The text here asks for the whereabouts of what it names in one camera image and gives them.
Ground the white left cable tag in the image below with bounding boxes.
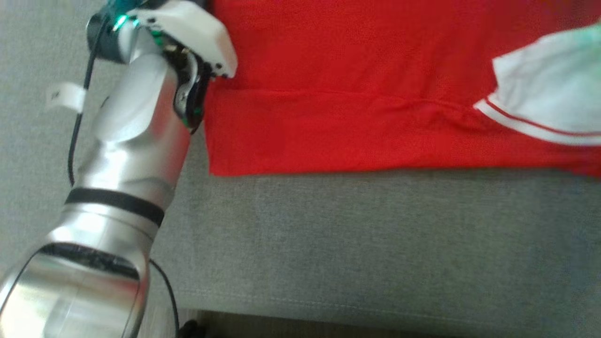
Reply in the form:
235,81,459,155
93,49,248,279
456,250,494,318
45,82,88,114

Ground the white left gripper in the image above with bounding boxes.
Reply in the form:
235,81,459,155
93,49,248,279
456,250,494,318
133,0,239,79

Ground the red white striped sleeve garment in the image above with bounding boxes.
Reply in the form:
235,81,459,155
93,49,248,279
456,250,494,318
203,0,601,179

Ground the grey fabric sofa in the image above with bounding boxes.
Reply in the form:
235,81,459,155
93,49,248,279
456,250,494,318
0,0,601,335

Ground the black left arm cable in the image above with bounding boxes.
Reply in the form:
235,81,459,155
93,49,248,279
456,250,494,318
67,16,182,338

